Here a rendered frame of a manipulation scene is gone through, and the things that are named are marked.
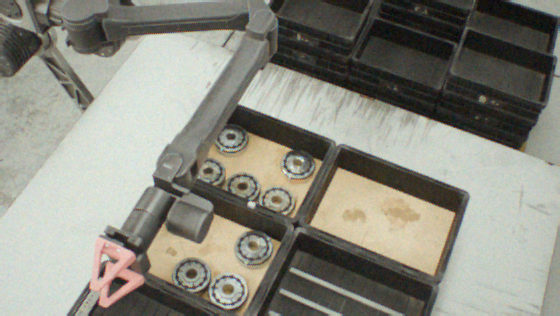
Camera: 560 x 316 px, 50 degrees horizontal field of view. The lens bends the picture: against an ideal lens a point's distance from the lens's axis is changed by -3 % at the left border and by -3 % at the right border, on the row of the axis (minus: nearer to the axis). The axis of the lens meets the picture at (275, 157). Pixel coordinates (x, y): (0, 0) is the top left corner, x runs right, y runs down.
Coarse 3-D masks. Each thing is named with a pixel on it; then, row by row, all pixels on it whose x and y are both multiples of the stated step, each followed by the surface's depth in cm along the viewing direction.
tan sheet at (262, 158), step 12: (252, 144) 190; (264, 144) 190; (276, 144) 190; (216, 156) 187; (240, 156) 187; (252, 156) 187; (264, 156) 187; (276, 156) 188; (228, 168) 185; (240, 168) 185; (252, 168) 185; (264, 168) 185; (276, 168) 185; (264, 180) 183; (276, 180) 183; (312, 180) 183; (300, 192) 180
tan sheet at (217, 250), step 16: (224, 224) 174; (160, 240) 170; (176, 240) 171; (208, 240) 171; (224, 240) 171; (272, 240) 171; (160, 256) 168; (176, 256) 168; (192, 256) 168; (208, 256) 168; (224, 256) 168; (272, 256) 169; (160, 272) 165; (224, 272) 166; (240, 272) 166; (256, 272) 166; (256, 288) 163
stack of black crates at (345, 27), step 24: (288, 0) 278; (312, 0) 279; (336, 0) 275; (360, 0) 269; (288, 24) 260; (312, 24) 270; (336, 24) 270; (360, 24) 256; (288, 48) 270; (312, 48) 263; (336, 48) 259; (312, 72) 276; (336, 72) 269
